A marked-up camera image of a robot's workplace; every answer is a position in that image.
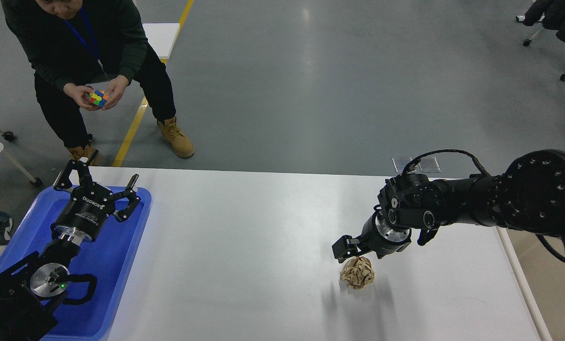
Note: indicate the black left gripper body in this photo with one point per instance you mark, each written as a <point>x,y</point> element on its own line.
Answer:
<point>85,213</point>

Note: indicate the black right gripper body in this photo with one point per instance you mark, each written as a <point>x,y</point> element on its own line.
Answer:
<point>376,236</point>

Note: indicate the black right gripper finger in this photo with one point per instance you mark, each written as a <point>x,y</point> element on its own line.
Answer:
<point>345,253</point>
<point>345,241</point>

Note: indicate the brown paper ball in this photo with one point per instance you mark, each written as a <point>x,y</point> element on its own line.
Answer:
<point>357,273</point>

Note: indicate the colourful puzzle cube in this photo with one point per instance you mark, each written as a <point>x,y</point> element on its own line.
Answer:
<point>97,98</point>

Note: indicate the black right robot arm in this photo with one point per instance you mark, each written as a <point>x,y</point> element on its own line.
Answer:
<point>529,196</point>

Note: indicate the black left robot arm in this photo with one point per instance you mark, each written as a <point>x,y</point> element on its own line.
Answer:
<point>63,273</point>

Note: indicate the person's right hand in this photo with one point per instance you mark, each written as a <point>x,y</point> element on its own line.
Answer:
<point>79,95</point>

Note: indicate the person's left hand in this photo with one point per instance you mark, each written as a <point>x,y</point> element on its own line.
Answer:
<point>115,91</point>

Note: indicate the blue plastic tray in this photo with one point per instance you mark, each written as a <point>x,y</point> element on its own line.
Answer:
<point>109,258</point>

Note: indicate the left metal floor plate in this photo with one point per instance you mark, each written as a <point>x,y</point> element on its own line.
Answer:
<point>400,164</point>

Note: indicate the metal floor plate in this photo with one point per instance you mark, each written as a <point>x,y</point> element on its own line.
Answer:
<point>400,164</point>
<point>429,164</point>

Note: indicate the right metal floor plate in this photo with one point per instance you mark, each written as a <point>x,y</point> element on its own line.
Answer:
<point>429,164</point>

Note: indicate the person in dark green sweater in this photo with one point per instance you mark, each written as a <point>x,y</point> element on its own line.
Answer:
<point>76,41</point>

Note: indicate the white foam board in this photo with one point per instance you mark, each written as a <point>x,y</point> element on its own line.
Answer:
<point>162,37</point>

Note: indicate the beige plastic bin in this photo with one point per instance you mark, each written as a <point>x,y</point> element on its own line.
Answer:
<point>541,278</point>

